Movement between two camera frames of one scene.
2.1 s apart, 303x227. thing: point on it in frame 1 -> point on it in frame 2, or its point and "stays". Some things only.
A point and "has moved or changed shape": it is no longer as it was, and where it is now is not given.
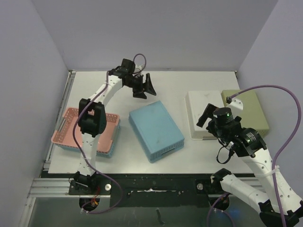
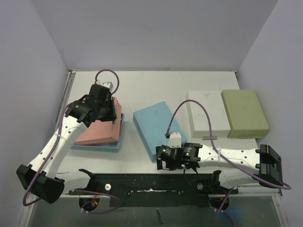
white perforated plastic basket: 196,103 stays
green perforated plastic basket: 252,115 stays
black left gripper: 140,89 -> 112,116
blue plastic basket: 156,129 stays
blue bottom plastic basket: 105,154 -> 110,147
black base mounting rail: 145,190 stays
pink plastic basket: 64,134 has moved or changed shape
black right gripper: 211,124 -> 160,157
